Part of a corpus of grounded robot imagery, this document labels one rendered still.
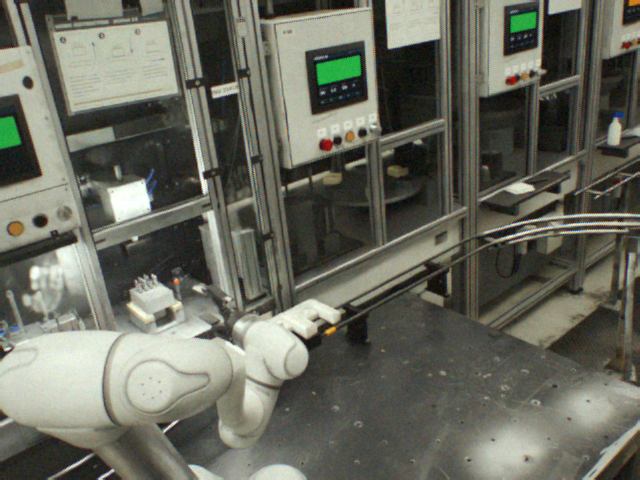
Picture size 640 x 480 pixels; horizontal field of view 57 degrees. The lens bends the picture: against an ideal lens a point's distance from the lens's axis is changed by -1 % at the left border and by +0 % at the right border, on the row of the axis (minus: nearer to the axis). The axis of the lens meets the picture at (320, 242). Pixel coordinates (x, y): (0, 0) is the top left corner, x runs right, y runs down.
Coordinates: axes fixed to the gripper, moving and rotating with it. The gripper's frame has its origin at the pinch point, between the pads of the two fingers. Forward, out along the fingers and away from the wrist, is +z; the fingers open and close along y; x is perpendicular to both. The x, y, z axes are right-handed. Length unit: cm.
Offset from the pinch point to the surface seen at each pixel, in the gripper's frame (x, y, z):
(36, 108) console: 23, 57, 20
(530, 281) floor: -248, -112, 52
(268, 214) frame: -38.6, 8.8, 22.2
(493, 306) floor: -207, -112, 51
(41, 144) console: 25, 48, 20
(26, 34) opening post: 21, 73, 23
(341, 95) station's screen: -71, 42, 18
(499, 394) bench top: -68, -44, -48
